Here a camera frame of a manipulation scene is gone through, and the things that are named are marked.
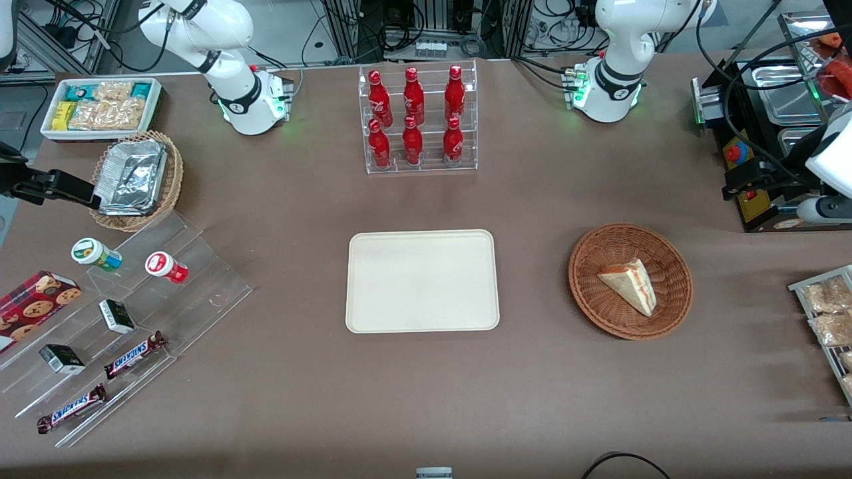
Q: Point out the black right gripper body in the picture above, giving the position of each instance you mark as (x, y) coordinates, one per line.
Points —
(14, 180)

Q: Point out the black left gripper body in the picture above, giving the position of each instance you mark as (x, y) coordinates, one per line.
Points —
(780, 179)

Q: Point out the triangle sandwich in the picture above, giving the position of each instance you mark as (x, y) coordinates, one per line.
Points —
(632, 287)

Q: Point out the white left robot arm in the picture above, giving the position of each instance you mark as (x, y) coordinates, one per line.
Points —
(616, 60)

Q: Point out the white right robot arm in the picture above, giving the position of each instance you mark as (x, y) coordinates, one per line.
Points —
(233, 80)

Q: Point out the tray of packaged snacks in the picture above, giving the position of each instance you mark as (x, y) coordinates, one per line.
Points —
(799, 287)

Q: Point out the light wicker basket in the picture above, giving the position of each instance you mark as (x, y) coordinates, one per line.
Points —
(174, 179)

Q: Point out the brown wicker basket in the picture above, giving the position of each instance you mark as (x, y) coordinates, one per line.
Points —
(599, 303)

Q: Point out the beige plastic tray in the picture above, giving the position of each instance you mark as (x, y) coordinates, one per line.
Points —
(422, 281)

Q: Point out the red emergency stop button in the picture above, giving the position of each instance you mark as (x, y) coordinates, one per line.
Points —
(733, 154)

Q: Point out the black food warmer cabinet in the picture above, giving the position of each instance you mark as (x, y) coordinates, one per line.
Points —
(755, 213)

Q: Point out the small steel pan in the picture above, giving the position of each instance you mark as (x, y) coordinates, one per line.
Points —
(795, 141)

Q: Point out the aluminium foil container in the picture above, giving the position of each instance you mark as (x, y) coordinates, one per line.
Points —
(130, 176)

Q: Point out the yellow snack packet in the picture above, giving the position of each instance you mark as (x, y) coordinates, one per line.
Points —
(63, 116)

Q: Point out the green lid cup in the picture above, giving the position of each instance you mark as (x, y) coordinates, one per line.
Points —
(93, 253)

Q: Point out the large clear cracker bag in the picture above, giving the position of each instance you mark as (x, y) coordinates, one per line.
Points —
(110, 114)

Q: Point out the silver box with green light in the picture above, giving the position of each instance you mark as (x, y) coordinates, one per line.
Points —
(705, 101)

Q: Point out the large steel pan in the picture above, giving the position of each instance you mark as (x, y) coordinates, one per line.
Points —
(789, 96)

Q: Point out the teal snack packet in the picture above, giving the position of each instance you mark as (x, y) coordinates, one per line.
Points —
(140, 90)
(80, 92)

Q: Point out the small clear cracker bag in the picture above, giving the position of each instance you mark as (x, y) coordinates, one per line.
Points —
(114, 90)

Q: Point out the white snack bin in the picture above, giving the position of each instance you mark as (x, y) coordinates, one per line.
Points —
(154, 113)

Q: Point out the red sausage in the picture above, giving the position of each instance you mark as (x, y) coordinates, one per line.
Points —
(835, 80)

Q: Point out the clear bag of snacks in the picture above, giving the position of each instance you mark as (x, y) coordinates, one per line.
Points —
(847, 360)
(829, 296)
(848, 384)
(832, 328)

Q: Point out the red lid cup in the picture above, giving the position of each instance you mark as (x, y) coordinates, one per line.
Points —
(165, 267)

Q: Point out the red cookie box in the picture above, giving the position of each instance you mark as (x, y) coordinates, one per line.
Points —
(30, 309)

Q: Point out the small black carton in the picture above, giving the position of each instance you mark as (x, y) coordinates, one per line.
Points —
(62, 359)
(117, 317)

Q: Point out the clear acrylic stepped display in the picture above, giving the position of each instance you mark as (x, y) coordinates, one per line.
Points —
(200, 293)

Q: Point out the Snickers chocolate bar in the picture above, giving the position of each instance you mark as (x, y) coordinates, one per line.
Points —
(133, 356)
(72, 408)

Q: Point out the red cola bottle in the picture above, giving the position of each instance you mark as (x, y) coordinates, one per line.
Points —
(379, 148)
(454, 96)
(452, 145)
(379, 103)
(413, 100)
(413, 145)

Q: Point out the clear acrylic bottle rack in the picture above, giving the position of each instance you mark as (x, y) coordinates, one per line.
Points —
(429, 143)

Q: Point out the white power strip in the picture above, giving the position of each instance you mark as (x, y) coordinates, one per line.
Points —
(430, 48)

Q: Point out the grey device edge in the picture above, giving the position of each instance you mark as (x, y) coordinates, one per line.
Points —
(434, 473)

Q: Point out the aluminium frame structure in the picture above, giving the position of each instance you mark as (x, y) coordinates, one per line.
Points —
(60, 40)

